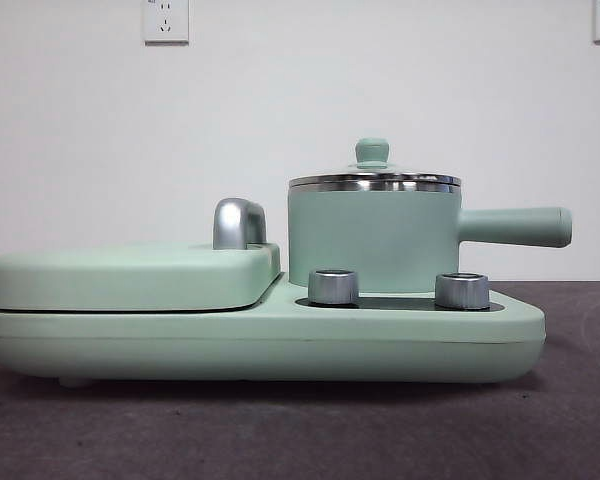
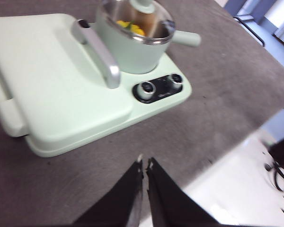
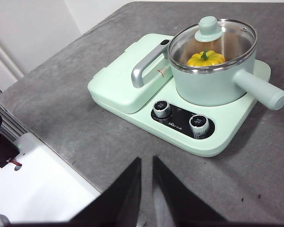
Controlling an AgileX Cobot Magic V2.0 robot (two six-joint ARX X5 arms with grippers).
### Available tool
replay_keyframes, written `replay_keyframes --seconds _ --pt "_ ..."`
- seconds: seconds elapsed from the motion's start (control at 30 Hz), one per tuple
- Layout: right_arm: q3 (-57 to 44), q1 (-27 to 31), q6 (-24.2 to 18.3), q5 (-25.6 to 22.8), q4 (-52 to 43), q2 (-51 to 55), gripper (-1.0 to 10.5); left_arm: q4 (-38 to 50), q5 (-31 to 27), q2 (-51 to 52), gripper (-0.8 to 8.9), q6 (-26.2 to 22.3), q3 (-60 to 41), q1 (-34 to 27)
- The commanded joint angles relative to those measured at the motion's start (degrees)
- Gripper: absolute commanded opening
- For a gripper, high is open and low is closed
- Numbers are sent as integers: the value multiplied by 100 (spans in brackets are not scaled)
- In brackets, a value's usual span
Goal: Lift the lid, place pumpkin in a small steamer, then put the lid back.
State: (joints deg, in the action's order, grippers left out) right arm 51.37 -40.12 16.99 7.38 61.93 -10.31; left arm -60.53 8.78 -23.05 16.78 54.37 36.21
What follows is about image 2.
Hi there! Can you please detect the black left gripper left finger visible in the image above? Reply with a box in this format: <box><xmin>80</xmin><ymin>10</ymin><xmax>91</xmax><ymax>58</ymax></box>
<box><xmin>73</xmin><ymin>155</ymin><xmax>144</xmax><ymax>225</ymax></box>

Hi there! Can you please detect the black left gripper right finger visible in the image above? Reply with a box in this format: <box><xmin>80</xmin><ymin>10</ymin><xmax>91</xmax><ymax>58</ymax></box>
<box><xmin>145</xmin><ymin>157</ymin><xmax>219</xmax><ymax>225</ymax></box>

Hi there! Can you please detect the yellow pumpkin with green stem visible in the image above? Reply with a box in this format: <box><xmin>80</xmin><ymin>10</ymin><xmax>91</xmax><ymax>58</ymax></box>
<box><xmin>115</xmin><ymin>20</ymin><xmax>147</xmax><ymax>36</ymax></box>

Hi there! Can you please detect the glass lid with green knob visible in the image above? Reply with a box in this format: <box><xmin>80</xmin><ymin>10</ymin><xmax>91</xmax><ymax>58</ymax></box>
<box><xmin>100</xmin><ymin>0</ymin><xmax>176</xmax><ymax>45</ymax></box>

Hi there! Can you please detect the mint green steamer pot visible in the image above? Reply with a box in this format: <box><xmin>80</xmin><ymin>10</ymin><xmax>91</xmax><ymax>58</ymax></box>
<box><xmin>94</xmin><ymin>0</ymin><xmax>202</xmax><ymax>75</ymax></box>

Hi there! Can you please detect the mint green breakfast machine base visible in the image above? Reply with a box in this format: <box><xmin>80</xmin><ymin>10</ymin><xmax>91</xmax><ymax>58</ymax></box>
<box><xmin>0</xmin><ymin>13</ymin><xmax>193</xmax><ymax>158</ymax></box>

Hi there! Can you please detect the silver control knob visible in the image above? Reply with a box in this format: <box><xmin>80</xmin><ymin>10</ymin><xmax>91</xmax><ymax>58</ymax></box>
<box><xmin>137</xmin><ymin>81</ymin><xmax>157</xmax><ymax>100</ymax></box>
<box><xmin>169</xmin><ymin>73</ymin><xmax>185</xmax><ymax>88</ymax></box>

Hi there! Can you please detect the metal frame chair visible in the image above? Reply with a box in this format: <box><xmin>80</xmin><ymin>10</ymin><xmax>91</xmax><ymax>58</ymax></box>
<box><xmin>224</xmin><ymin>0</ymin><xmax>284</xmax><ymax>52</ymax></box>

